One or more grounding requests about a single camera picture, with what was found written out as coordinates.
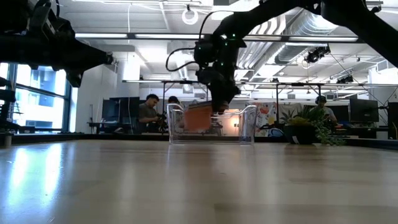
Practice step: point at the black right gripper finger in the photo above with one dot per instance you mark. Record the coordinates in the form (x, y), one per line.
(220, 106)

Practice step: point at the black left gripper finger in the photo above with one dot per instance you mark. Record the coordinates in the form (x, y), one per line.
(94, 57)

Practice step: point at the orange measuring cup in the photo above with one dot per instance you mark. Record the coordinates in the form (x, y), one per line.
(197, 119)

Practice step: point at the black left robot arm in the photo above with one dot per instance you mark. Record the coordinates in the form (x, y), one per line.
(18, 46)

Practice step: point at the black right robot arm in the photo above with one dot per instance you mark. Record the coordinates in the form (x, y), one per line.
(357, 18)

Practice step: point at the clear plastic basket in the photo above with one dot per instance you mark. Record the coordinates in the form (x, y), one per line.
(242, 130)

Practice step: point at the overhead bar with light strips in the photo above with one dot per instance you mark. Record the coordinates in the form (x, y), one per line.
(131, 35)

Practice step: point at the colourful fruit poster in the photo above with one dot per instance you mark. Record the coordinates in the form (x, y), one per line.
(264, 115)

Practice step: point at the person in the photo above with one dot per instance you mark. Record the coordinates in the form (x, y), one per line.
(146, 113)
(173, 100)
(325, 110)

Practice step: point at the blue round object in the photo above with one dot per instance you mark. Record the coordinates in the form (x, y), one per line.
(276, 133)

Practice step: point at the black stand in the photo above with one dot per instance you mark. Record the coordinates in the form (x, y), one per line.
(6, 96)

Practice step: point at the potted succulent plant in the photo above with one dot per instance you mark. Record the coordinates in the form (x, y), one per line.
(298, 133)

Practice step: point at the black monitor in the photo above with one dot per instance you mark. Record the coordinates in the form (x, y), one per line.
(363, 110)
(393, 118)

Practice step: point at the black overhead camera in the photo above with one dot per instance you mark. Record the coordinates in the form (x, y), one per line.
(110, 59)
(317, 54)

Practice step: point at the window with dark frame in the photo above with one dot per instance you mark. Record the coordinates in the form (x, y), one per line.
(66, 102)

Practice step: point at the black background rig frame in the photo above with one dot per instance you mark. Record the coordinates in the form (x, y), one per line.
(277, 93)
(164, 90)

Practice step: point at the black aluminium table frame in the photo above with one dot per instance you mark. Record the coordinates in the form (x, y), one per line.
(93, 137)

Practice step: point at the silver ventilation duct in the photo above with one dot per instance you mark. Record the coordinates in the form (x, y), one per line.
(298, 46)

